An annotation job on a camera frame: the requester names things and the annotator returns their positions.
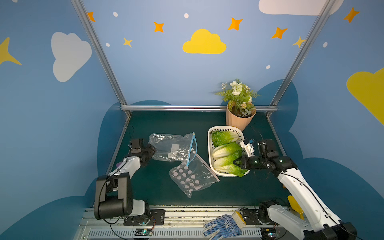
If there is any green chinese cabbage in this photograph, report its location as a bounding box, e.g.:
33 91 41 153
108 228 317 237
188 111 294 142
213 151 248 177
212 131 239 147
212 142 243 160

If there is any blue-zip bag with cabbages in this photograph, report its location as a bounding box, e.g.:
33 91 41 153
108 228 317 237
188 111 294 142
149 133 197 166

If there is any pink-zip dotted zip-top bag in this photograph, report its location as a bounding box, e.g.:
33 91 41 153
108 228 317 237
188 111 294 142
169 155 220 199

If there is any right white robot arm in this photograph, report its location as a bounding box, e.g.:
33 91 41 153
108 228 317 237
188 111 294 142
233 140 358 240

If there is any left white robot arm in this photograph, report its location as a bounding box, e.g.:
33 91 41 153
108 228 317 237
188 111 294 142
94 139 157 222

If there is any potted artificial flower plant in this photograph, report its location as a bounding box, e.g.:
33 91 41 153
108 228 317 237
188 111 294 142
216 79 259 131

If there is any yellow plastic shovel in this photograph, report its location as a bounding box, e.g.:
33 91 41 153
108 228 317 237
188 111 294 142
288 196 304 220

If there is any blue dotted work glove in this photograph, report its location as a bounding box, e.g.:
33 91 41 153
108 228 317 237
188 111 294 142
203 211 246 240

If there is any aluminium frame back rail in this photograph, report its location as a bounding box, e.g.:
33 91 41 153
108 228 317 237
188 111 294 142
120 104 279 113

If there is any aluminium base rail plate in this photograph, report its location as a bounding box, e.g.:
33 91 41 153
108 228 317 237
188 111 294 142
73 205 328 240

